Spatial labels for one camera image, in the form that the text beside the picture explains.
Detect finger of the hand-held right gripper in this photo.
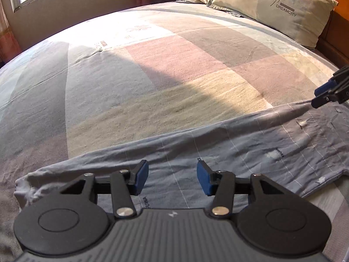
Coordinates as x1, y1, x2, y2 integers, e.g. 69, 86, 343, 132
311, 89, 349, 108
314, 65, 349, 97

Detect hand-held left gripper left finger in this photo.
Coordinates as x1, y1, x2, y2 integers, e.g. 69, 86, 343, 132
58, 160, 149, 219

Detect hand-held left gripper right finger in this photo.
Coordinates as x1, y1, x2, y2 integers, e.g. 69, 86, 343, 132
197, 160, 290, 219

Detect grey printed pants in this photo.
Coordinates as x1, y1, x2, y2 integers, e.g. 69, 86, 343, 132
14, 100, 349, 216

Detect wooden headboard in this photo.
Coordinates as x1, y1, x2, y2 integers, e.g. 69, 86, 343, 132
289, 0, 349, 70

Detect bed with patchwork floral sheet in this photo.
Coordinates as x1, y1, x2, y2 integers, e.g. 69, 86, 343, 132
0, 1, 349, 262

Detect beige printed pillow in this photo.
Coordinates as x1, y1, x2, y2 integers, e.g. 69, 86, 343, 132
207, 0, 339, 50

